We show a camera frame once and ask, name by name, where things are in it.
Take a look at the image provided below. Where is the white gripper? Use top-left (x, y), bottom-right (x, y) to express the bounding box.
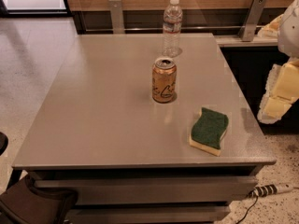
top-left (257, 0), bottom-right (299, 124)

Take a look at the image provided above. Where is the green and yellow sponge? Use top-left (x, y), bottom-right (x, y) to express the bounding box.
top-left (189, 107), bottom-right (229, 156)

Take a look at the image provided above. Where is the clear plastic water bottle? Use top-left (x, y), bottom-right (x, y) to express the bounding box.
top-left (163, 0), bottom-right (183, 57)

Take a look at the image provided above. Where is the grey side shelf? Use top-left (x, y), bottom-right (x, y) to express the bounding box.
top-left (215, 35), bottom-right (278, 48)

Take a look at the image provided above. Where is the orange soda can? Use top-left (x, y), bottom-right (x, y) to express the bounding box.
top-left (152, 57), bottom-right (177, 103)

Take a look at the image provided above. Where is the white power strip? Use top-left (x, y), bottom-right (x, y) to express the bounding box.
top-left (247, 183), bottom-right (293, 198)

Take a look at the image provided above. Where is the grey upper drawer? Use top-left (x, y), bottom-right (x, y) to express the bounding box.
top-left (36, 176), bottom-right (257, 205)

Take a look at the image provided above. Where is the grey drawer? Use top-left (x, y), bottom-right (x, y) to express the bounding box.
top-left (66, 206), bottom-right (230, 224)
top-left (36, 176), bottom-right (257, 205)

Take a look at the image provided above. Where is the grey lower drawer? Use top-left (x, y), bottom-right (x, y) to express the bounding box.
top-left (66, 206), bottom-right (230, 224)

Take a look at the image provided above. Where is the black table leg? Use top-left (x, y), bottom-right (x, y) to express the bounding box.
top-left (7, 169), bottom-right (22, 189)

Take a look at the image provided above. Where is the dark chair seat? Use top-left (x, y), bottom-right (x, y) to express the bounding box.
top-left (0, 175), bottom-right (78, 224)

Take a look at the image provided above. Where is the right metal wall bracket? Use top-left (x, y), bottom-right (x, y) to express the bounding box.
top-left (238, 0), bottom-right (267, 41)

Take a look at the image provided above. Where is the metal wall bracket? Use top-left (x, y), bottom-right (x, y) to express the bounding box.
top-left (108, 0), bottom-right (125, 34)
top-left (238, 0), bottom-right (267, 41)

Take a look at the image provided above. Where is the black power cable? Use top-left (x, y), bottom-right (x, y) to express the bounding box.
top-left (235, 195), bottom-right (260, 224)

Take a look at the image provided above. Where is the left metal wall bracket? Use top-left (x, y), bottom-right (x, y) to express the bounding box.
top-left (108, 0), bottom-right (125, 34)

